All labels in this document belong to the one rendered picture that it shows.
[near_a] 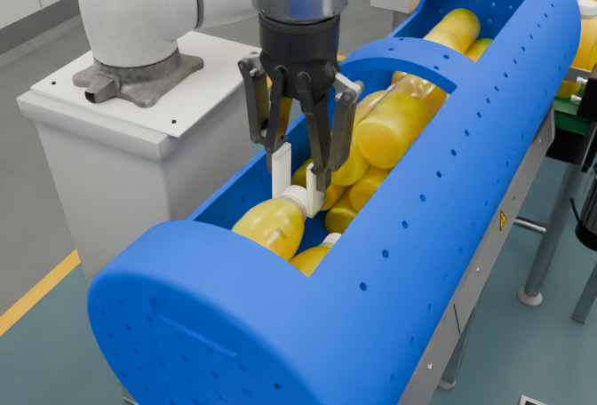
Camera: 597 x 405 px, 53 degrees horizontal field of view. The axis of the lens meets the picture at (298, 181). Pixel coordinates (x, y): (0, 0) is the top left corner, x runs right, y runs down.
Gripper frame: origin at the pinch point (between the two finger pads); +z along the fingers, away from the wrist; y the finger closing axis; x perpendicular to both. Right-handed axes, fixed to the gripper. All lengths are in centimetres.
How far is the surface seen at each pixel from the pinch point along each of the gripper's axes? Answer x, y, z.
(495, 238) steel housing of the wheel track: 32.3, 18.5, 26.5
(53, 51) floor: 153, -253, 115
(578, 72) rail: 78, 20, 16
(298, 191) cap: -0.5, 0.3, 1.0
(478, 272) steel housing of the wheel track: 23.0, 18.5, 26.0
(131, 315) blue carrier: -24.7, -1.6, -1.8
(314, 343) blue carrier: -22.0, 14.4, -6.1
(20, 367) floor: 3, -98, 114
